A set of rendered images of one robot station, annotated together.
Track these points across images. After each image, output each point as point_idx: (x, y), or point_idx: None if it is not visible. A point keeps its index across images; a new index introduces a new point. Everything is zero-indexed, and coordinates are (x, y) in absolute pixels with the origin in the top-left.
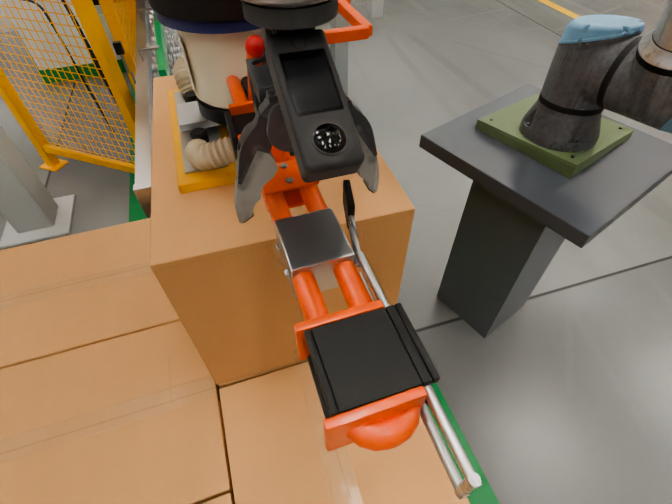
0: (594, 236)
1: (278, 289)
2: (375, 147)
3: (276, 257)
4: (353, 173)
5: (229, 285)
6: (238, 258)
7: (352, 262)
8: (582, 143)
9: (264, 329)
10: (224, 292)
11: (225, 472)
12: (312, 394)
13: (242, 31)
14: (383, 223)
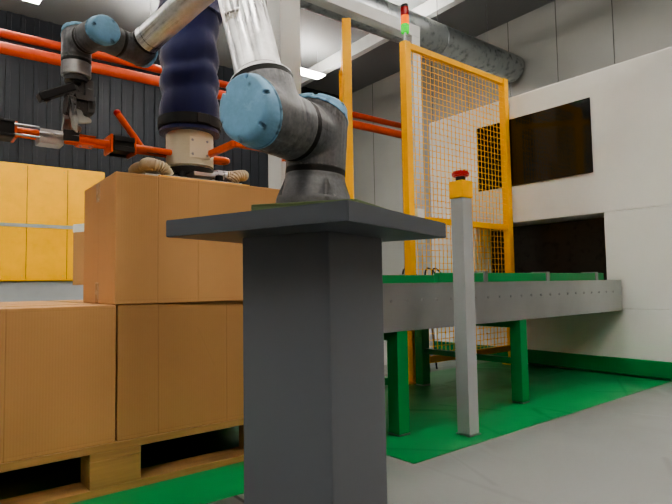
0: (178, 231)
1: (95, 219)
2: (72, 111)
3: (96, 195)
4: (41, 99)
5: (90, 209)
6: (92, 192)
7: (38, 130)
8: (279, 196)
9: (92, 252)
10: (89, 214)
11: (27, 304)
12: (70, 304)
13: (161, 129)
14: (110, 179)
